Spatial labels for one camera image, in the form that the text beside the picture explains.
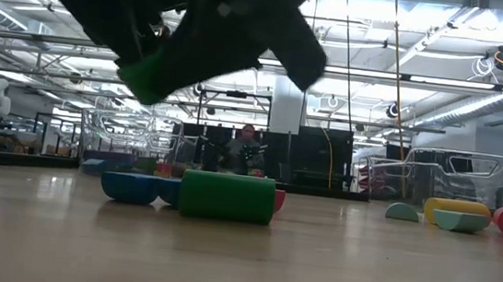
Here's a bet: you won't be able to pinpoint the green long block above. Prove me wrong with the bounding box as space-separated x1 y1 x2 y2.
113 49 169 108

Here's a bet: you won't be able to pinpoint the teal long block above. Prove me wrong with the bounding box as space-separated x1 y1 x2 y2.
135 156 158 177

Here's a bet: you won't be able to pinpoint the dark blue long block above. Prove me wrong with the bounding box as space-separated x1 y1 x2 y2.
81 148 138 167

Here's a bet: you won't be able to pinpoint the red long block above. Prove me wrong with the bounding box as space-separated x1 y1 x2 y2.
154 162 174 179

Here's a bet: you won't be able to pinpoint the blue rounded block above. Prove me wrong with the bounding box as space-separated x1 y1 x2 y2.
99 170 161 207
155 177 183 208

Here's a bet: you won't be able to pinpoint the green cylinder block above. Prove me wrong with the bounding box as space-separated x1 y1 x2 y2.
177 168 277 227

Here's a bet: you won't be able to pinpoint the red rectangular block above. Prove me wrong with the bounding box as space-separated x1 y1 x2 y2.
273 189 287 214

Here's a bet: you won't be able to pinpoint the small teal half-round block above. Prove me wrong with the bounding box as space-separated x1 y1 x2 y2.
384 200 422 223

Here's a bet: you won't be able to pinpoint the clear plastic bin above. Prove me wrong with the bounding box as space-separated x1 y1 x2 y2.
75 106 186 185
363 141 503 213

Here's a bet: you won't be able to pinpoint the person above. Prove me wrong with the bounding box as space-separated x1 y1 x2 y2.
222 121 269 178

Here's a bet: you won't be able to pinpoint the white column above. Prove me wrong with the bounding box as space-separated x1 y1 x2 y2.
269 74 310 135

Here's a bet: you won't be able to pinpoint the black panel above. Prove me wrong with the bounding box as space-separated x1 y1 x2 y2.
293 125 356 192

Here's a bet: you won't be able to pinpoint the red stacked bins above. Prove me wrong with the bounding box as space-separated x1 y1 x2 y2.
356 162 373 194

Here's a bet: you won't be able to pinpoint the yellow cylinder block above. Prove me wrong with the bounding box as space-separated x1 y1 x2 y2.
422 195 494 229

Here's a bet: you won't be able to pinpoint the teal half-cylinder block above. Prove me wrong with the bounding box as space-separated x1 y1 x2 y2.
431 208 490 236

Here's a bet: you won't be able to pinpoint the black overhead rig frame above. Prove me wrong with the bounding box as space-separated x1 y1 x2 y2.
195 87 274 133

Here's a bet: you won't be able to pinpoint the long ceiling light rail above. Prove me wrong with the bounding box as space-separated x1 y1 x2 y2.
0 29 503 93

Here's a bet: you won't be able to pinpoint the black partition wall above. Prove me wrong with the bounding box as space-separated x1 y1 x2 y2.
177 123 299 183

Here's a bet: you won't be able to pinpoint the yellow hanging cord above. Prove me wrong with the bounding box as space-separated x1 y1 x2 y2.
374 0 426 198

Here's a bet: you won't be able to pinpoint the silver ventilation duct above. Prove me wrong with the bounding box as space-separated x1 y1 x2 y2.
412 82 503 136

